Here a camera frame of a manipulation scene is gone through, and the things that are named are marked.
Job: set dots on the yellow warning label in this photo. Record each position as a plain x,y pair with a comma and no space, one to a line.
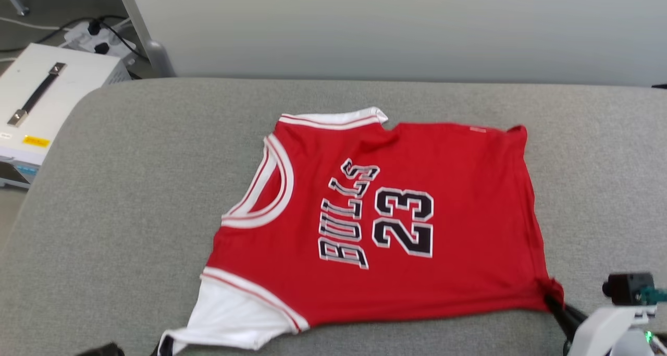
36,141

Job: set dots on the red and white Bulls jersey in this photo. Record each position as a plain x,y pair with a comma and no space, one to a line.
417,163

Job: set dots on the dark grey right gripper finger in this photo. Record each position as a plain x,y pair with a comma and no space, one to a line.
558,317
576,314

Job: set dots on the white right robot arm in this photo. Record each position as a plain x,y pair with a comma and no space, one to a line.
638,346

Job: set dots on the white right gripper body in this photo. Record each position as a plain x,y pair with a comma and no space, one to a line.
604,330

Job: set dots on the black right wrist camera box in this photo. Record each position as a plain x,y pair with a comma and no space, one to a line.
628,288

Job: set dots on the grey partition post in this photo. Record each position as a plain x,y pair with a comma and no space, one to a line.
156,59

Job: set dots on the black power plug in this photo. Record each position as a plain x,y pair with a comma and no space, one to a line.
102,48
94,28

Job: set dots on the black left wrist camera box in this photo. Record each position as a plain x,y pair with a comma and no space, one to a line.
101,351

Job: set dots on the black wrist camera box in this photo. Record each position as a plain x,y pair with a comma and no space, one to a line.
628,288
101,351

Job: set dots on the teal right camera connector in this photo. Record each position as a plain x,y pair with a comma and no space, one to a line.
654,295

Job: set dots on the white equipment box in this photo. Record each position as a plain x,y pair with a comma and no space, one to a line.
78,80

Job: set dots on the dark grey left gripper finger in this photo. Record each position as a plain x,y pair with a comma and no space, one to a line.
165,348

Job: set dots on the white power strip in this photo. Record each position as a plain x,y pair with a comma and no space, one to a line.
78,35

